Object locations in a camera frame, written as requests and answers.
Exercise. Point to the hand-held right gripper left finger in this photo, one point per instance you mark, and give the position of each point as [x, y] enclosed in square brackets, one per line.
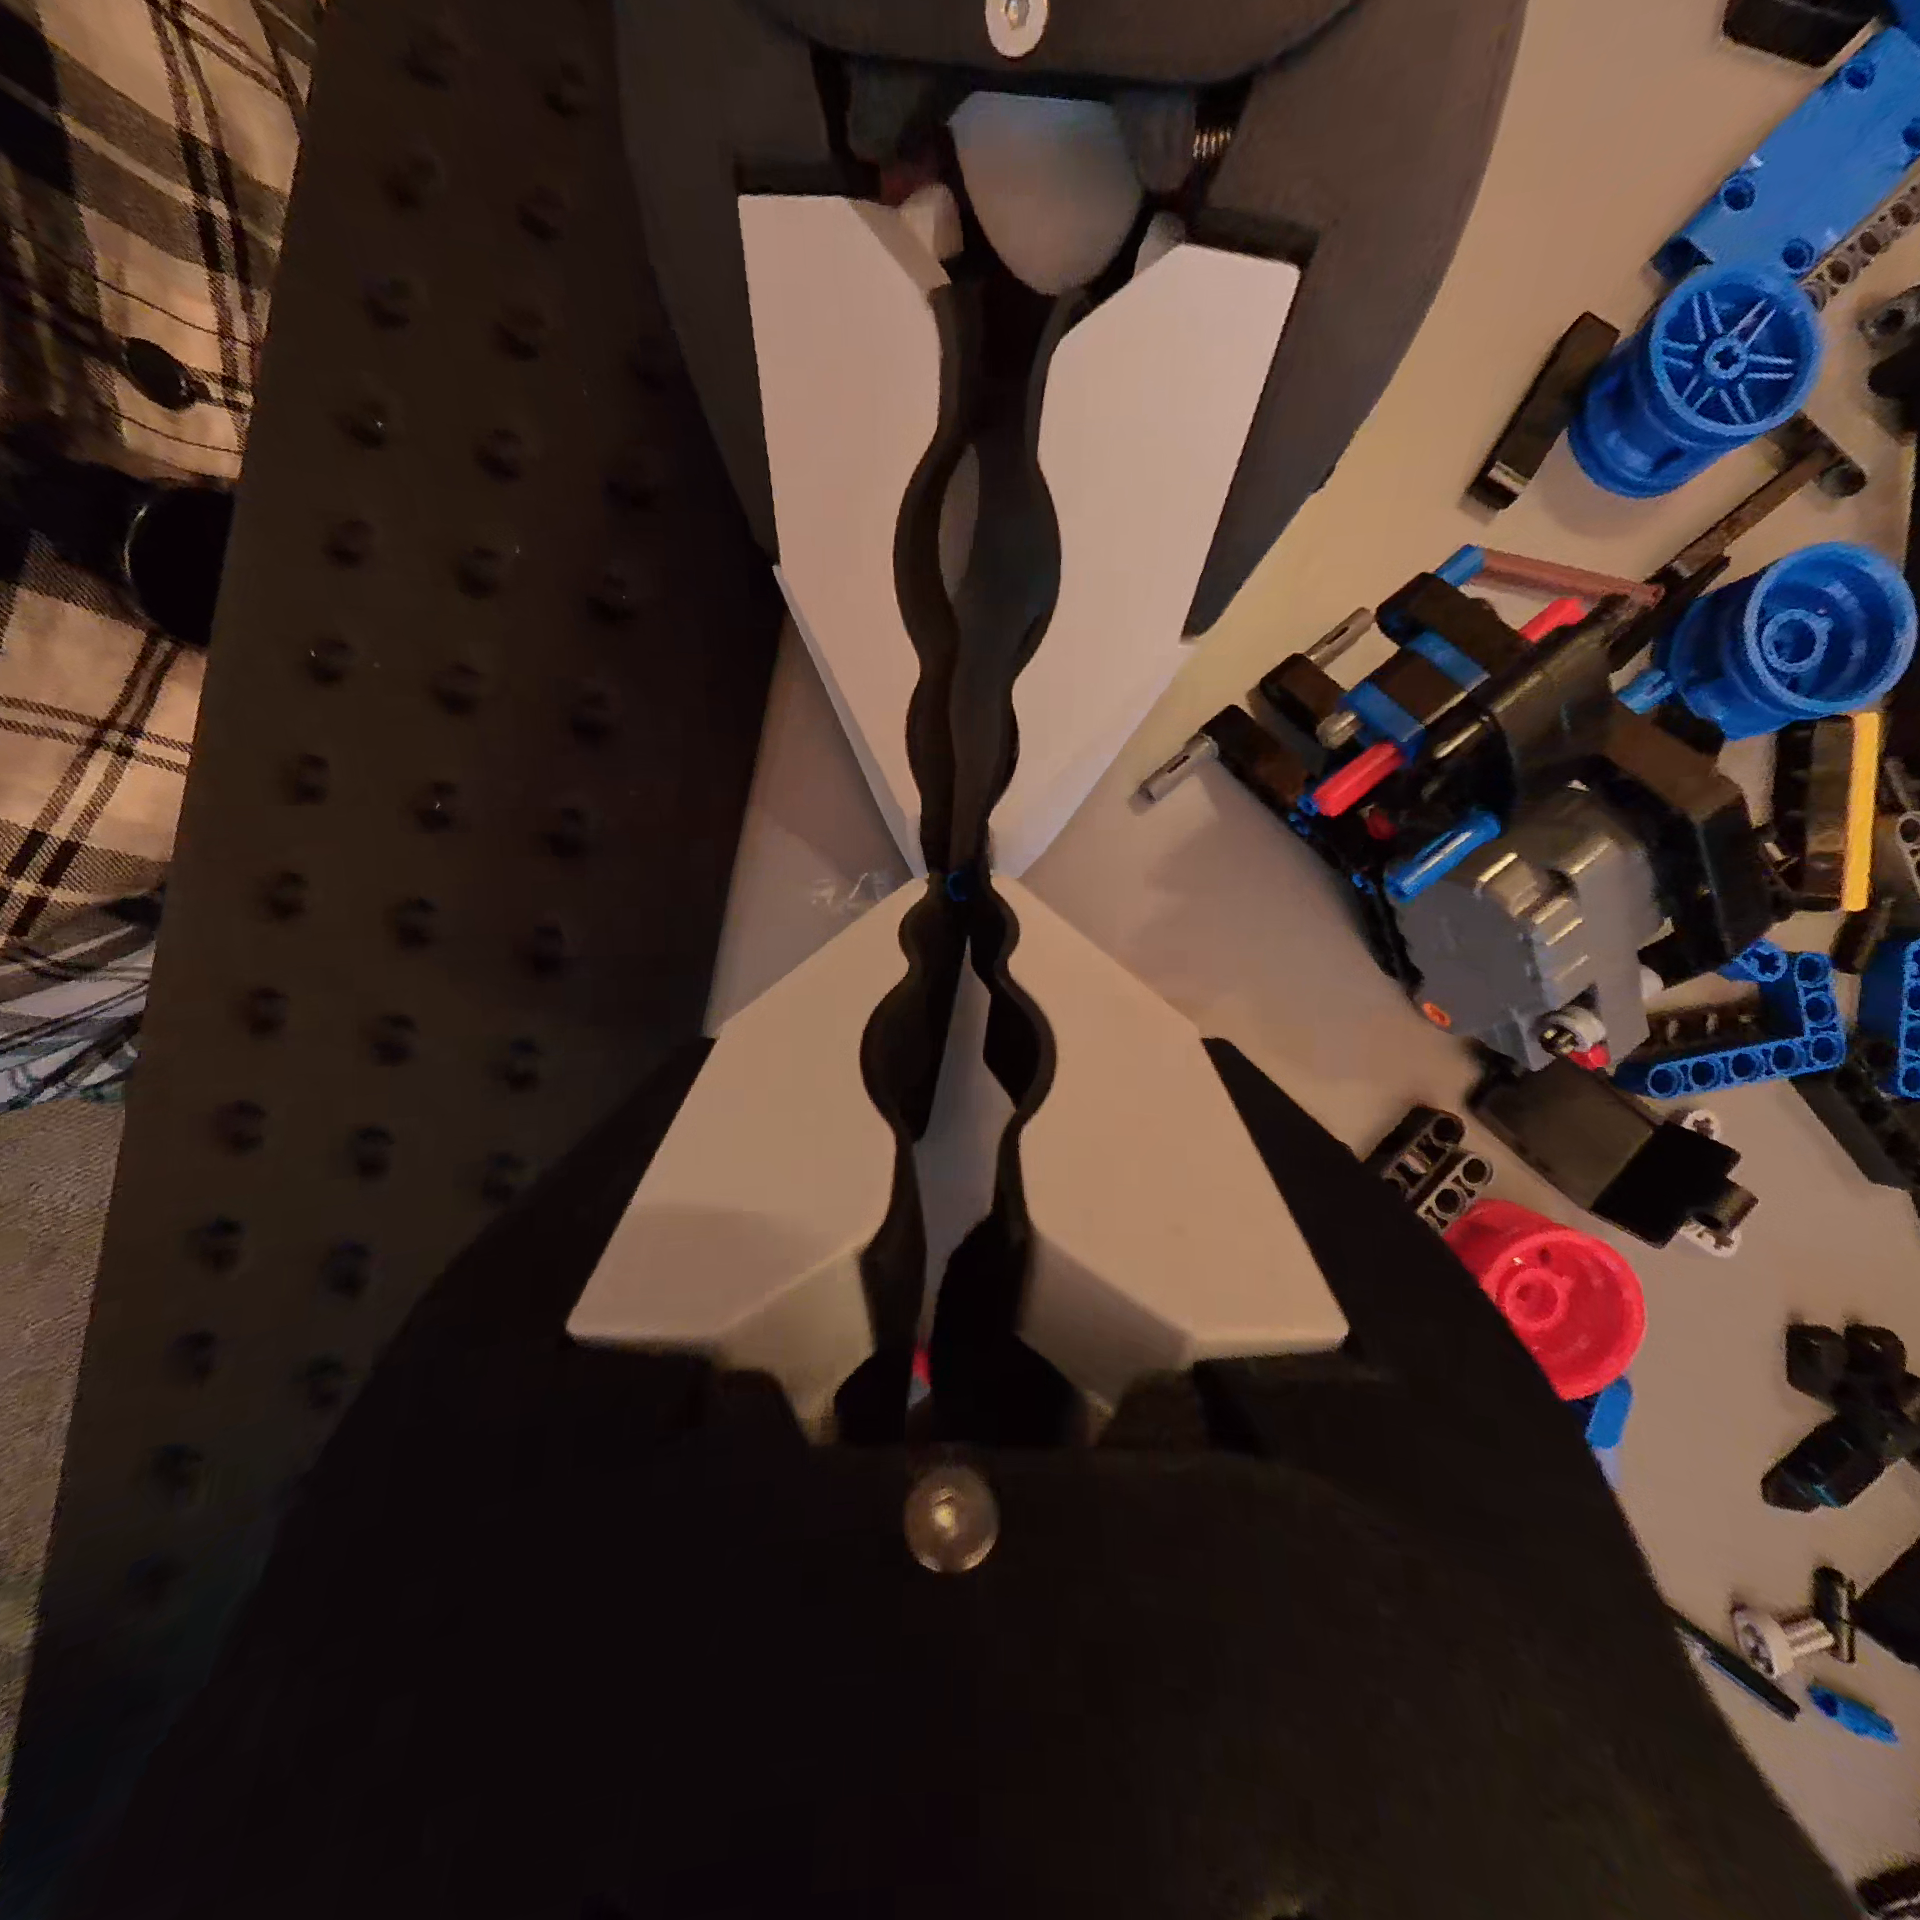
[750, 1201]

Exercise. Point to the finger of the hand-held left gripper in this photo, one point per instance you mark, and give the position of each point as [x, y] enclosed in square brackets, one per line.
[825, 390]
[1155, 434]

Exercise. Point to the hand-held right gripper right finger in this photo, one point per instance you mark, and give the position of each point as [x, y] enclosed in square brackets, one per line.
[1171, 1201]

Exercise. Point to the black grey motor assembly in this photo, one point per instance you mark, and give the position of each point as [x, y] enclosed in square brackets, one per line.
[1515, 900]

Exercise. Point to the grey desk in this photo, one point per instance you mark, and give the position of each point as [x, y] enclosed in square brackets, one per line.
[1320, 930]

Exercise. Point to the black flat tile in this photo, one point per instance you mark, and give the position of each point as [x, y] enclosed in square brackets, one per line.
[1546, 412]

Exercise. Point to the clear plastic scrap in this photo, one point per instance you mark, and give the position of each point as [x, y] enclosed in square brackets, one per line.
[855, 891]

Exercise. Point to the blue wheel rim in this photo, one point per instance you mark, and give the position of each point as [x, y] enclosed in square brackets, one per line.
[1710, 375]
[1793, 639]

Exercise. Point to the red wheel rim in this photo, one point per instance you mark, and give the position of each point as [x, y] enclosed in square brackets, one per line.
[1553, 1298]

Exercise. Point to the blue flat holed panel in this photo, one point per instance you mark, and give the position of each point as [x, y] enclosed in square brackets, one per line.
[1799, 166]

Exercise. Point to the black dotted mat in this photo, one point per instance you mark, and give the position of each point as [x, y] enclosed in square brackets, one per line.
[450, 900]

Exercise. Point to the black sloped panel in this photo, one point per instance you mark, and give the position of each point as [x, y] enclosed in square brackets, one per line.
[1622, 1155]

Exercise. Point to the grey long beam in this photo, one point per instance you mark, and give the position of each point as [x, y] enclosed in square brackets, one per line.
[1862, 254]

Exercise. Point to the black thin beam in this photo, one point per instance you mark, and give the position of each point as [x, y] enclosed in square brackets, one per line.
[1770, 510]

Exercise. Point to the light grey angle connector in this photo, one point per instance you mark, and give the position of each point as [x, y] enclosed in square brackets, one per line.
[1710, 1233]

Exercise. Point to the blue angle beam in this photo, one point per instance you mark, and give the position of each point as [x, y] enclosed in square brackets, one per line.
[1755, 1050]
[1897, 1019]

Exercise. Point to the black angled connector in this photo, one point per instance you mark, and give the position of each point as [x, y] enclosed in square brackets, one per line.
[1852, 1410]
[1891, 1604]

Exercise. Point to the black thin rod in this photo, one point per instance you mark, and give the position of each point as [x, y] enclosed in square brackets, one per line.
[1740, 1668]

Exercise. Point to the heap of black beams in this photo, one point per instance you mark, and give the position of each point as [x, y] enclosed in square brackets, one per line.
[1815, 810]

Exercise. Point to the yellow axle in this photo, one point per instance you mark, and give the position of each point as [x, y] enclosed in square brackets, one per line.
[1864, 810]

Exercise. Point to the person's plaid shirt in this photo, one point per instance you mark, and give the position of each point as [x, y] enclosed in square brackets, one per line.
[89, 751]

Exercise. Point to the blue small pin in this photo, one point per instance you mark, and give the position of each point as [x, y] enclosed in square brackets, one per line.
[1852, 1710]

